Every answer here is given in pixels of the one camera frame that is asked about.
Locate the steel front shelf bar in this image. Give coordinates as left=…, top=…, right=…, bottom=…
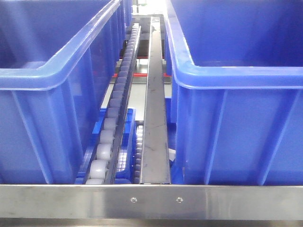
left=0, top=184, right=303, bottom=220

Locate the white roller track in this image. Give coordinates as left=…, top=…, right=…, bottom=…
left=75, top=23, right=141, bottom=184

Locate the large blue bin lower right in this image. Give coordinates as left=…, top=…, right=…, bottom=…
left=164, top=0, right=303, bottom=185

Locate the large blue bin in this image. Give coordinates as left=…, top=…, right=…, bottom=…
left=0, top=0, right=131, bottom=184
left=164, top=0, right=303, bottom=185

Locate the large blue bin lower middle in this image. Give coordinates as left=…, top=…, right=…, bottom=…
left=0, top=0, right=131, bottom=184

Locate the steel divider rail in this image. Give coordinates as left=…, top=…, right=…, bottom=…
left=140, top=17, right=171, bottom=184

